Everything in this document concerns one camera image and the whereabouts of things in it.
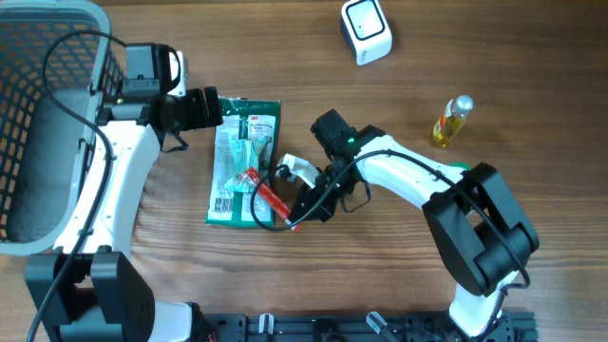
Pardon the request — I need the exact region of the green 3M gloves package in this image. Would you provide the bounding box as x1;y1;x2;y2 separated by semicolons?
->
205;98;281;228

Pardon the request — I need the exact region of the light green wipes sachet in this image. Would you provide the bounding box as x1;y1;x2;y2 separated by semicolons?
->
224;136;269;193

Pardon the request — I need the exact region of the red snack stick packet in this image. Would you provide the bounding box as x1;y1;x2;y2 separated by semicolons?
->
244;167;292;224

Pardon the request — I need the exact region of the green lid white jar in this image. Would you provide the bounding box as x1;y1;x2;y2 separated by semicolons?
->
449;161;472;170

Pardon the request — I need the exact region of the yellow liquid bottle silver cap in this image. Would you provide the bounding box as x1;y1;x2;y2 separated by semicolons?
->
430;95;474;147

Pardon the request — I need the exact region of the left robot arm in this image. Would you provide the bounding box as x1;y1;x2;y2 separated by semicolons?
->
25;87;222;341

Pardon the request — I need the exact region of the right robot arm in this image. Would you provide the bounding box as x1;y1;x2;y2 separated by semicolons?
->
278;125;540;341

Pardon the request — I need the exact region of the white barcode scanner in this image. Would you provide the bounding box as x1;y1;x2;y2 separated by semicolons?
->
340;0;392;67

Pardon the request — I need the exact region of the dark grey mesh basket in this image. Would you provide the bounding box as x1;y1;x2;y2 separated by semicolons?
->
1;1;123;256

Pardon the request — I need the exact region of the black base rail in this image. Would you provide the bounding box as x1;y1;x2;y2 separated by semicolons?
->
189;311;538;342

